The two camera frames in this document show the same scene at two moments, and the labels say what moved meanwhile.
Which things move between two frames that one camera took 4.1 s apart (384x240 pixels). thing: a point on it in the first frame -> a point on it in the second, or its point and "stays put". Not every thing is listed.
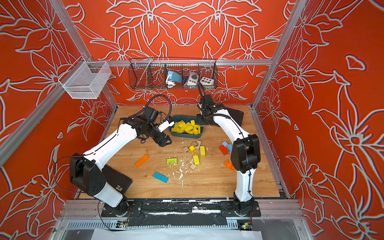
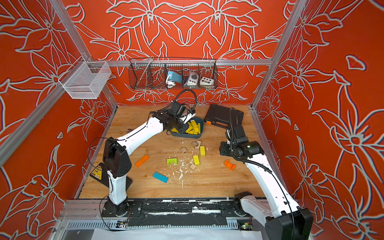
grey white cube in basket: [193, 78] stays put
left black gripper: [165, 142] -> [182, 130]
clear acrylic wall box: [85, 80] stays put
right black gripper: [199, 121] -> [222, 148]
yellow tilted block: [202, 151] stays put
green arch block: [172, 160] stays put
